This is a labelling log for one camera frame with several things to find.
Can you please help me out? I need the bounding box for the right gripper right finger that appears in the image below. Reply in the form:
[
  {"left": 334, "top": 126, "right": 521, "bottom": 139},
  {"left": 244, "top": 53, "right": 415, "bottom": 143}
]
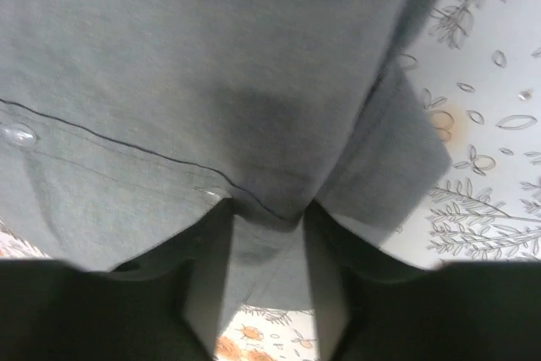
[{"left": 303, "top": 202, "right": 540, "bottom": 360}]

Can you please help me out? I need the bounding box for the floral patterned table mat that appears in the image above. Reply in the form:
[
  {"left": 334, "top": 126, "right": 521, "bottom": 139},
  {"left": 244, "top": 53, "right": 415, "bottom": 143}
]
[{"left": 1, "top": 0, "right": 540, "bottom": 360}]

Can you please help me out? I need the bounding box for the grey long sleeve shirt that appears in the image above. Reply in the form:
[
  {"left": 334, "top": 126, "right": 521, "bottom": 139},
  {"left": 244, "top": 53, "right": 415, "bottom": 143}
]
[{"left": 1, "top": 0, "right": 450, "bottom": 318}]

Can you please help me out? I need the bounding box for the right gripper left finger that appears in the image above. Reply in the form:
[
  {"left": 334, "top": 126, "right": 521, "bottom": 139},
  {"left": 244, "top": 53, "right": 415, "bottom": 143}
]
[{"left": 1, "top": 199, "right": 234, "bottom": 360}]

